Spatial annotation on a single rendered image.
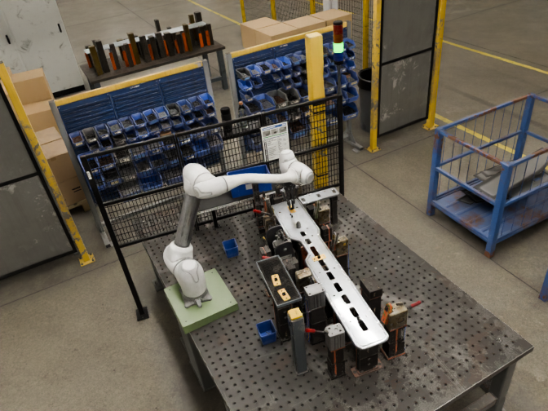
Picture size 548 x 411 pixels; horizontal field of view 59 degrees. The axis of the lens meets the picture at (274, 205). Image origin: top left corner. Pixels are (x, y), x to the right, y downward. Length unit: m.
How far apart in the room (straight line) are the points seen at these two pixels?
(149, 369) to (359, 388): 1.78
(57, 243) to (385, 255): 3.03
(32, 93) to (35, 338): 3.58
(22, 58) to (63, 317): 5.53
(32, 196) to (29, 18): 4.87
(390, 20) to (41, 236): 4.09
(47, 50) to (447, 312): 7.71
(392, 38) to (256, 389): 4.09
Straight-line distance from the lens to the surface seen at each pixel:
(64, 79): 9.38
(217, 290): 3.25
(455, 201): 5.01
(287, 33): 6.05
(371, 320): 2.68
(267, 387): 2.82
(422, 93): 6.33
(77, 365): 4.24
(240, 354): 2.97
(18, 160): 4.54
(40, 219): 4.84
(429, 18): 6.03
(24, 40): 9.17
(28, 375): 4.37
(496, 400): 3.47
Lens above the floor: 3.03
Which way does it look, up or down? 36 degrees down
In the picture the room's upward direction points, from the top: 7 degrees counter-clockwise
